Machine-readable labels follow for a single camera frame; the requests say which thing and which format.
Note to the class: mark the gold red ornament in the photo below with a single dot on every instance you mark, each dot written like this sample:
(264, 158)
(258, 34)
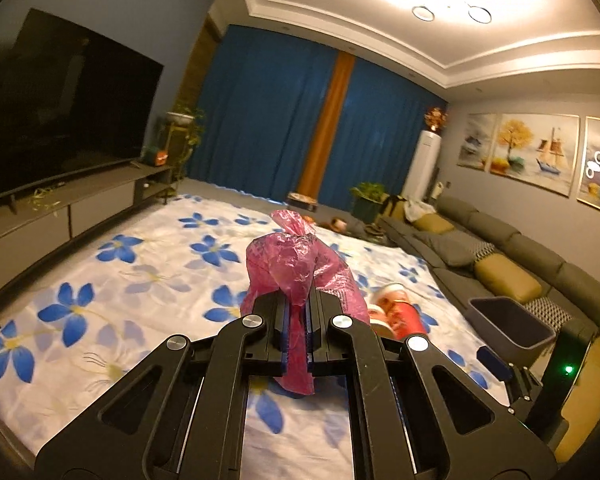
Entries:
(436, 119)

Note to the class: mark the orange curtain strip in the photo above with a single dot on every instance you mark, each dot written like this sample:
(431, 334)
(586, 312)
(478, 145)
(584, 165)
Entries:
(330, 125)

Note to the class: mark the grey television cabinet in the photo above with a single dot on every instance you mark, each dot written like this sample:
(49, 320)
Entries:
(55, 220)

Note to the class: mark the red paper cup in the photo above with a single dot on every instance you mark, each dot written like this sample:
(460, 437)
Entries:
(407, 320)

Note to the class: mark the green potted plant dark pot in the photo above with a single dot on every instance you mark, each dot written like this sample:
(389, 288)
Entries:
(367, 200)

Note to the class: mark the white cloth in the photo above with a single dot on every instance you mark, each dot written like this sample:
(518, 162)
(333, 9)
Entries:
(420, 210)

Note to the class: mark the large yellow cushion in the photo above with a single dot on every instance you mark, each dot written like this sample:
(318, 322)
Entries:
(507, 277)

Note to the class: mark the small yellow cushion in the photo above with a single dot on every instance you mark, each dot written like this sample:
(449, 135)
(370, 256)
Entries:
(432, 223)

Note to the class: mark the small black white patterned cushion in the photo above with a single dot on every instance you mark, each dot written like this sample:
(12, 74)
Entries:
(485, 248)

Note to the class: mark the white orange banded paper cup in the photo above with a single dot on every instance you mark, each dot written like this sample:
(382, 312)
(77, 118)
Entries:
(395, 292)

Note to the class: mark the narrow blue curtain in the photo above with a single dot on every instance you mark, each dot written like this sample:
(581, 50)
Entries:
(385, 135)

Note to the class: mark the grey cushion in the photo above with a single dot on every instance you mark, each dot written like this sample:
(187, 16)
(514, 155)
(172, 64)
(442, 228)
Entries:
(462, 250)

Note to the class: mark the white standing air conditioner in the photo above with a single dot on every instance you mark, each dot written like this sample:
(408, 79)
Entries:
(421, 167)

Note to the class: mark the yellow tree sailboat painting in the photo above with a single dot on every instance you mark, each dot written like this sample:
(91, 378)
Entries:
(535, 152)

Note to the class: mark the grey boat painting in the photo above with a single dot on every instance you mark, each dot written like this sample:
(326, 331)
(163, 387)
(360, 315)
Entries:
(477, 140)

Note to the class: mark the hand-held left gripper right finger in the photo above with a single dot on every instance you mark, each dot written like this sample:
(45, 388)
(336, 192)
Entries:
(320, 330)

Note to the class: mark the grey plastic trash bin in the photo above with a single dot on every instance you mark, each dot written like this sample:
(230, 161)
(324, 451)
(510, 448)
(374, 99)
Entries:
(510, 320)

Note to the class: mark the gold metal plant stand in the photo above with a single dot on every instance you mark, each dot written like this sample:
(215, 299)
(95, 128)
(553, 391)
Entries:
(177, 150)

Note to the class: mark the trailing potted plant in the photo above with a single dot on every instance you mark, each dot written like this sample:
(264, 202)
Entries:
(185, 117)

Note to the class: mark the grey sectional sofa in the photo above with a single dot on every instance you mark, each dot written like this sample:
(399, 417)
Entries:
(530, 245)

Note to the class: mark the wide blue curtain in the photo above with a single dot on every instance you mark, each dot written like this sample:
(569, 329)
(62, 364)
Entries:
(265, 115)

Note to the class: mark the small low table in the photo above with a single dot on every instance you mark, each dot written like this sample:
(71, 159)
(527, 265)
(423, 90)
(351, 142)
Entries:
(304, 200)

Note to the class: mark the pink plastic bag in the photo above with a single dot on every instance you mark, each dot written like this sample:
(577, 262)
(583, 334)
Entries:
(290, 265)

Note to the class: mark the floral white blue blanket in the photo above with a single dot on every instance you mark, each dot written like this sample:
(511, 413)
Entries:
(155, 260)

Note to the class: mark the large black white patterned cushion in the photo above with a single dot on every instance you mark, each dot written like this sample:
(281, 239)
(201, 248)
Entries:
(547, 312)

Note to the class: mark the small orange gadget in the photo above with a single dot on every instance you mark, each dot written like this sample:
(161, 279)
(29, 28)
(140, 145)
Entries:
(158, 156)

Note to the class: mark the black flat television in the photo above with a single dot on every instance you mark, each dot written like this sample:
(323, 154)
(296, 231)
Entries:
(65, 110)

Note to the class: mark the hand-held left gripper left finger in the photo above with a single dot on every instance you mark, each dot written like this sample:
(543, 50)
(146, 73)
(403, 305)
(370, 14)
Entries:
(272, 330)

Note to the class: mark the black yellow bag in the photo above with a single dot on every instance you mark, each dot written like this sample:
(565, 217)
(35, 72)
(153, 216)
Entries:
(392, 207)

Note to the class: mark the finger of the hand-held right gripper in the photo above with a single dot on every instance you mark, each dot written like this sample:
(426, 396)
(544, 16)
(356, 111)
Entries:
(495, 364)

